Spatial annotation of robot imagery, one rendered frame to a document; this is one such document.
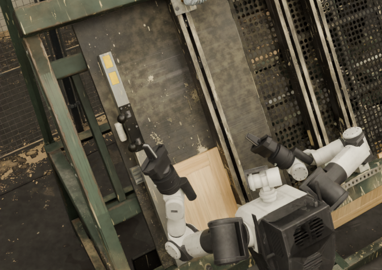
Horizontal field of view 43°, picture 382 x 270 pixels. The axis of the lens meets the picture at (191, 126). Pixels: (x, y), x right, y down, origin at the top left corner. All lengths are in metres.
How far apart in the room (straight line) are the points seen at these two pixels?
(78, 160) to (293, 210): 0.85
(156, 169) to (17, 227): 2.37
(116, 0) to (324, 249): 1.20
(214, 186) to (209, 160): 0.12
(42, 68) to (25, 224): 2.08
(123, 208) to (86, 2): 0.86
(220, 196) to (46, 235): 1.80
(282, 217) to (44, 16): 1.12
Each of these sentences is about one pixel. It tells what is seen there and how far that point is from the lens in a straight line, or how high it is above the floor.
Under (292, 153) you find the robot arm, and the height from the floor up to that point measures 1.30.
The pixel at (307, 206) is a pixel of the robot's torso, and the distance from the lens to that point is 1.72.
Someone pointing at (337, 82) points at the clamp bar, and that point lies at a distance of 2.47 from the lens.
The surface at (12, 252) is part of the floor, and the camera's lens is 3.72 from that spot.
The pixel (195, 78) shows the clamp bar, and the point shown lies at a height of 1.53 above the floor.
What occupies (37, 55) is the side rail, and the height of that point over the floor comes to 1.78.
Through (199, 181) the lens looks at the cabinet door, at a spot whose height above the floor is 1.14.
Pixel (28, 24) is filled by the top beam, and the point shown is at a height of 1.91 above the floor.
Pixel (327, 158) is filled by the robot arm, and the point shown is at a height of 1.27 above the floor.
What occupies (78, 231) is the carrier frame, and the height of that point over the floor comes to 0.18.
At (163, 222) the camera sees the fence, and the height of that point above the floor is 1.08.
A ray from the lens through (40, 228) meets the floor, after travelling 3.79.
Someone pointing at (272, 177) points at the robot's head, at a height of 1.44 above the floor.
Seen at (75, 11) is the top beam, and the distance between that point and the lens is 1.96.
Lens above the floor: 2.65
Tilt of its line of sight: 37 degrees down
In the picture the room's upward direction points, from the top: 6 degrees counter-clockwise
